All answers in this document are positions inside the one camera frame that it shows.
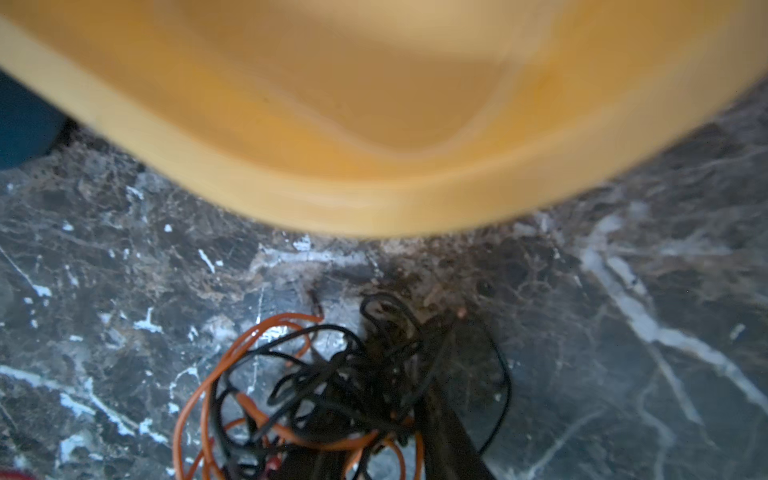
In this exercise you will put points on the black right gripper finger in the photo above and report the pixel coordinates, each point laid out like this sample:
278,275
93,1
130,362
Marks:
449,452

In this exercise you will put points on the right yellow plastic bin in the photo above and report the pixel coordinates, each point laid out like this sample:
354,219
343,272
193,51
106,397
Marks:
387,118

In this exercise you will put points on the teal plastic bin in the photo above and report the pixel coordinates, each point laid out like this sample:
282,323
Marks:
30,126

